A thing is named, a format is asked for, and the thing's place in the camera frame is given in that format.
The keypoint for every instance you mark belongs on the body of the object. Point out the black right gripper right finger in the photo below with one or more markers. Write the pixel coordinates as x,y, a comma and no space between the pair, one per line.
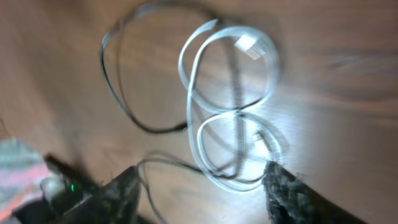
291,201

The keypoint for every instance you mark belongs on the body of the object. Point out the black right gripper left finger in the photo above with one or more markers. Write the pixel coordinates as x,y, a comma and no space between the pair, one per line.
117,202

